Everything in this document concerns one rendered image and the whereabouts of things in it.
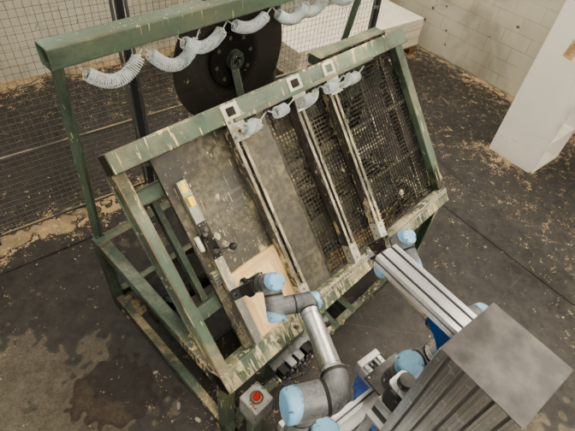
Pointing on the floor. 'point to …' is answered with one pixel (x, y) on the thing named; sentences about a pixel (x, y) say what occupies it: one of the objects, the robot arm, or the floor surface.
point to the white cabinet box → (542, 102)
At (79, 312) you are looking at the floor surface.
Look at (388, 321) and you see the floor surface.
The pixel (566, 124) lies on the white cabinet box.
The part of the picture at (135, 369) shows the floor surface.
